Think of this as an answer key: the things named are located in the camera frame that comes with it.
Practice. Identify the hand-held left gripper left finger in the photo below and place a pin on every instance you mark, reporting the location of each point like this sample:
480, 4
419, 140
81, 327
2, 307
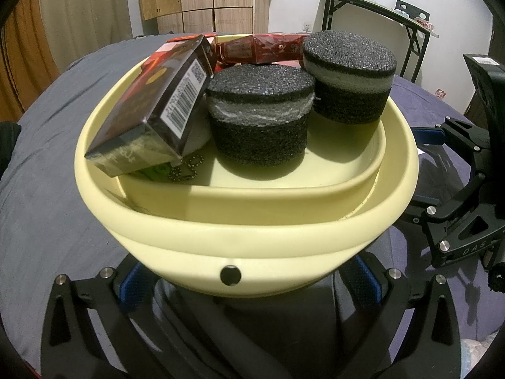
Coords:
127, 292

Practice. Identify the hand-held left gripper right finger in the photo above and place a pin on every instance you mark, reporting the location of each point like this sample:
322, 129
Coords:
367, 280

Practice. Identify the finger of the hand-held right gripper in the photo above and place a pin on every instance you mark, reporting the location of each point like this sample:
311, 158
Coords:
453, 221
461, 134

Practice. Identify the pale yellow plastic basin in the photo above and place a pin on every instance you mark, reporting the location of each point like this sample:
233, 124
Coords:
276, 244

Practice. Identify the large black foam cylinder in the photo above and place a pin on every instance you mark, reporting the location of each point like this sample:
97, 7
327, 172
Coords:
347, 94

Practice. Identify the small black foam cylinder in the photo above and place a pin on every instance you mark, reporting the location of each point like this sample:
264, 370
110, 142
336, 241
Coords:
256, 126

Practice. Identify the dark carton box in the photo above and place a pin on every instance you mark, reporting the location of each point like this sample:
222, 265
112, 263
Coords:
158, 98

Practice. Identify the slim red box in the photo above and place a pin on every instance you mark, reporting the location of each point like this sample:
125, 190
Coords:
256, 49

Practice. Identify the cardboard box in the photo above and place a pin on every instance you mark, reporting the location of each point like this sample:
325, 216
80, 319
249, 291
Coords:
441, 94

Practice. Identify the red and white packet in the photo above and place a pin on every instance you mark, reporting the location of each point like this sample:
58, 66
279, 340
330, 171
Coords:
423, 21

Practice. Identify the grey blanket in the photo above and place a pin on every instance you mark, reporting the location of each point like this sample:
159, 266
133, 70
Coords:
47, 205

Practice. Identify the dark cloth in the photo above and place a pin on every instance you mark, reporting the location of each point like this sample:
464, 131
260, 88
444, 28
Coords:
236, 343

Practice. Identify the light blue fluffy cloth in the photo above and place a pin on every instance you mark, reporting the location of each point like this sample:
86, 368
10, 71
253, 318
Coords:
471, 359

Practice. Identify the black chair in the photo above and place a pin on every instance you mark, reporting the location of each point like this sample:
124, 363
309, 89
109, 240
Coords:
410, 3

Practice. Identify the orange curtain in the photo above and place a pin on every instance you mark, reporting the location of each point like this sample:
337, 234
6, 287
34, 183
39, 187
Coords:
27, 67

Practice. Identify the beige curtain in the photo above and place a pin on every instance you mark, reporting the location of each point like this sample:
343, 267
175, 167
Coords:
86, 8

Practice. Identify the wall socket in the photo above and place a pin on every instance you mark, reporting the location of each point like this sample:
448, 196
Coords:
306, 27

